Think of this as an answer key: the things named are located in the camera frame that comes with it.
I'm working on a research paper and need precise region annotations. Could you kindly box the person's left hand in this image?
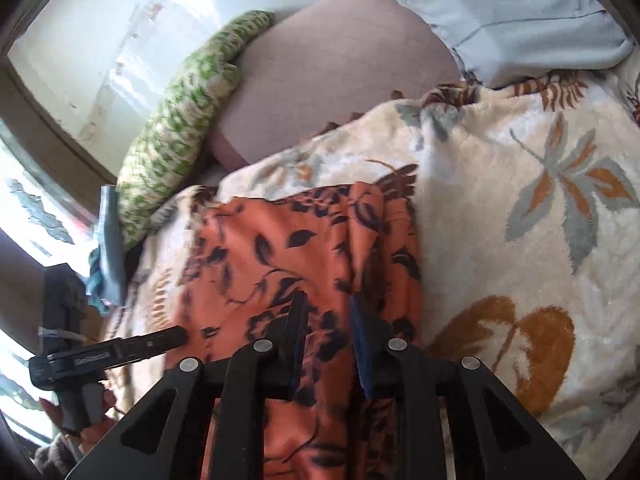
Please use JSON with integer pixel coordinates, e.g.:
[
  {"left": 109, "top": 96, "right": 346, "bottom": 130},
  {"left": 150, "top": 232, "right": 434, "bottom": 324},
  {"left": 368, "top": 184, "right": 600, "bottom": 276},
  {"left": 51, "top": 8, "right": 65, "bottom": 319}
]
[{"left": 39, "top": 380, "right": 120, "bottom": 462}]

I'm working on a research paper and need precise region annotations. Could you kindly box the green patterned pillow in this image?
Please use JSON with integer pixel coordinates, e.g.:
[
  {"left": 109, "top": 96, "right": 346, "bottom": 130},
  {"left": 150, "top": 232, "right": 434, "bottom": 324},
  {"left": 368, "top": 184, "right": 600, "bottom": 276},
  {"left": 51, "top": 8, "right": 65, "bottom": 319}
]
[{"left": 115, "top": 10, "right": 275, "bottom": 252}]

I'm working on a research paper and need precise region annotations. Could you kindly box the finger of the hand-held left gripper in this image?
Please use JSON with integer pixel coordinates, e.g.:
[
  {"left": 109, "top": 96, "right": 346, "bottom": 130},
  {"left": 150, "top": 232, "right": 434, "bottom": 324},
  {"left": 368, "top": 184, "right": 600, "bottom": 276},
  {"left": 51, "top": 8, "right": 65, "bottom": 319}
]
[{"left": 117, "top": 326, "right": 189, "bottom": 367}]

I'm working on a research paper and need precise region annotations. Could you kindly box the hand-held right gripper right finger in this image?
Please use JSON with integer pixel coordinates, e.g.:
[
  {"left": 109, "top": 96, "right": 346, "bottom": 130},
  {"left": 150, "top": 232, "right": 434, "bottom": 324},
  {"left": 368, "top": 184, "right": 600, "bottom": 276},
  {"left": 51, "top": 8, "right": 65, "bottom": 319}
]
[{"left": 349, "top": 294, "right": 587, "bottom": 480}]

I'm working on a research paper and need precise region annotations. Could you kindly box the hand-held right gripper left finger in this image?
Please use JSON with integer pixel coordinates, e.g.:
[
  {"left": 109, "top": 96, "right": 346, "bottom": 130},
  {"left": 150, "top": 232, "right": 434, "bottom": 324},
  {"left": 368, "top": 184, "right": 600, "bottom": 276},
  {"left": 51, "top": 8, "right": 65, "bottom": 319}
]
[{"left": 65, "top": 290, "right": 309, "bottom": 480}]

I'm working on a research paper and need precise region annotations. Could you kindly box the cream leaf-print blanket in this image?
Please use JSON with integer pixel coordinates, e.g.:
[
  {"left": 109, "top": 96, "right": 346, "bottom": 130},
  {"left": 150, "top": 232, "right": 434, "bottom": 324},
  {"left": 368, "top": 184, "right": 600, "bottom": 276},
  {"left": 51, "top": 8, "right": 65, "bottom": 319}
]
[{"left": 102, "top": 67, "right": 640, "bottom": 480}]

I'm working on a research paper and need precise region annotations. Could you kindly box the folded blue-grey cloth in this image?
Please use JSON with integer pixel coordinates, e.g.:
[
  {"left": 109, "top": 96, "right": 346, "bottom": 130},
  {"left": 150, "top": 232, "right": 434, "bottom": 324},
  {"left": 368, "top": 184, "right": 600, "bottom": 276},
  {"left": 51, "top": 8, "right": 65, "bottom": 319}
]
[{"left": 84, "top": 185, "right": 129, "bottom": 312}]

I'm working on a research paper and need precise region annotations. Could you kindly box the orange floral garment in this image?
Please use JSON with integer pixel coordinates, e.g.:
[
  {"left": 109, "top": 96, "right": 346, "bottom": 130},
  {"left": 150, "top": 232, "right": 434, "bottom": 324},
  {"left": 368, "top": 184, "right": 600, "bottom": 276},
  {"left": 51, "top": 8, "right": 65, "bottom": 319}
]
[{"left": 175, "top": 181, "right": 442, "bottom": 480}]

